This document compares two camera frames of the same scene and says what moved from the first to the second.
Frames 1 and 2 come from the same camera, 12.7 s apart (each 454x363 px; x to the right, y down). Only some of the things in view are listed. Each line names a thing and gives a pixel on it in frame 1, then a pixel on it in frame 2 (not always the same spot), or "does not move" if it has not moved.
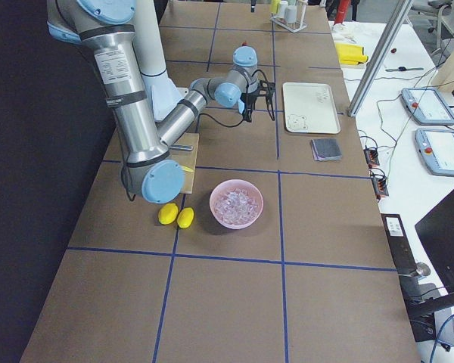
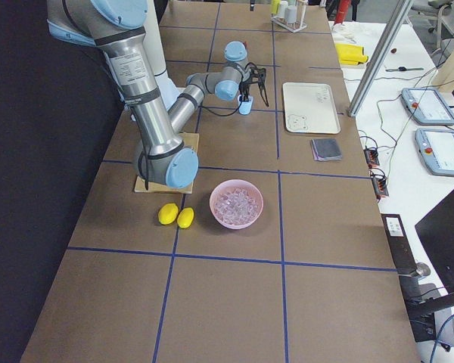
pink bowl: [236, 204] does not move
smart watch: [403, 69] does not move
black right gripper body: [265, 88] → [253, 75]
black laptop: [445, 232] does not move
